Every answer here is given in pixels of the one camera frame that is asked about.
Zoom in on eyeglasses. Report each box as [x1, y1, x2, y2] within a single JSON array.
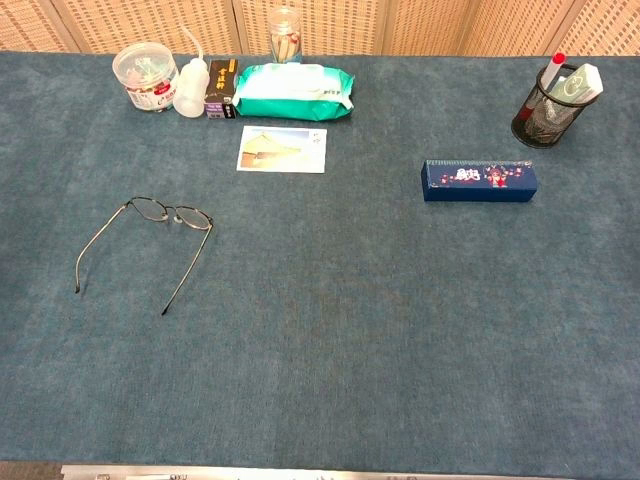
[[74, 196, 215, 317]]

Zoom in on blue felt table cloth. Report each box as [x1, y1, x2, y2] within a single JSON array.
[[0, 49, 640, 479]]

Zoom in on postcard with building picture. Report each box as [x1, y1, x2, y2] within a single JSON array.
[[236, 125, 328, 175]]

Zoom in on green wet wipes pack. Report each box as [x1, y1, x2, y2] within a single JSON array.
[[232, 62, 356, 123]]

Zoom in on long dark blue printed box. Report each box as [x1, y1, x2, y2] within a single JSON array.
[[420, 158, 540, 204]]

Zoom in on black box with gold text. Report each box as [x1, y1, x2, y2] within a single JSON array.
[[203, 58, 239, 120]]

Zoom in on white plastic squeeze bottle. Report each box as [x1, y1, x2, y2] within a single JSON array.
[[172, 25, 210, 120]]

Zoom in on clear glass jar with sticks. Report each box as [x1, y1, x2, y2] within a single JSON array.
[[267, 5, 304, 65]]

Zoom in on clear jar of coloured clips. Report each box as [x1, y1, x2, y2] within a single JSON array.
[[111, 41, 180, 114]]

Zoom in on black mesh pen holder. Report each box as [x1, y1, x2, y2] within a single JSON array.
[[510, 62, 600, 150]]

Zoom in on woven wicker folding screen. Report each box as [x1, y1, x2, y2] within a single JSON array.
[[0, 0, 640, 57]]

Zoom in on red capped marker pen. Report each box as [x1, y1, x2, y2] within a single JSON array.
[[519, 51, 567, 121]]

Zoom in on pale green card box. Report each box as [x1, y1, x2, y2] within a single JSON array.
[[549, 63, 605, 101]]

